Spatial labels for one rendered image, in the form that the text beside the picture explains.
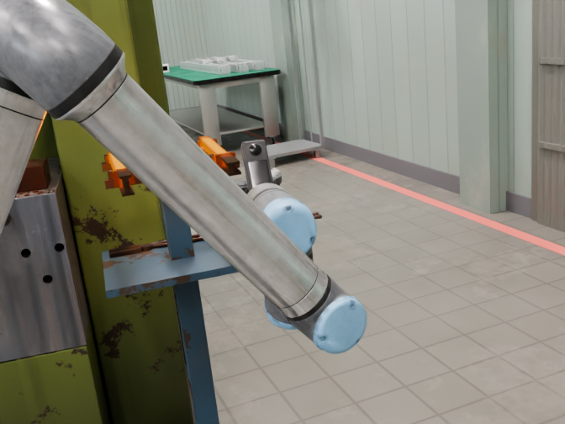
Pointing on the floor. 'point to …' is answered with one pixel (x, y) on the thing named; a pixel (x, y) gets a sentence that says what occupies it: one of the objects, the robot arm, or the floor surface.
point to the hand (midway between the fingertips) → (241, 173)
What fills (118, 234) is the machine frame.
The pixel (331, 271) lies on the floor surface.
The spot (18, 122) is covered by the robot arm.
